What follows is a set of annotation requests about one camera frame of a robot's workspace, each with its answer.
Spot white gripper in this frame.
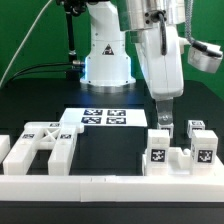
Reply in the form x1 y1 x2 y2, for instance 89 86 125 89
132 25 184 125

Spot white chair seat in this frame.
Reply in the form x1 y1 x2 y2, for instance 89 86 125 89
142 147 190 176

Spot white chair back frame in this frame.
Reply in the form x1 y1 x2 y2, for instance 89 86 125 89
3 122 84 176

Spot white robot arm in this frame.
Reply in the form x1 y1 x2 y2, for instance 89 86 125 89
81 0 185 126

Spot white tagged cube nut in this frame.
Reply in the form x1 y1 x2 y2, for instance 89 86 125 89
157 123 174 139
187 120 205 138

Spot white tagged cube nut far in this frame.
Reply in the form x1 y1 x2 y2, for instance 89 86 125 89
187 120 205 138

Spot white U-shaped obstacle fence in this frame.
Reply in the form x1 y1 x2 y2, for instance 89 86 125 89
0 141 224 204

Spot white block at left edge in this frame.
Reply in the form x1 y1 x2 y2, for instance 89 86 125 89
0 135 10 164

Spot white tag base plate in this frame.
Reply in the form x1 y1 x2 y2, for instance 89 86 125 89
60 108 147 127

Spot black camera stand pole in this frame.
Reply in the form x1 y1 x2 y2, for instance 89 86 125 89
55 0 86 81

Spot black cables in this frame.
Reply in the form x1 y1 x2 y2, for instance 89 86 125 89
2 61 86 88

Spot grey cable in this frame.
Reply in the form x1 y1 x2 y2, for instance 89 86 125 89
0 0 54 90

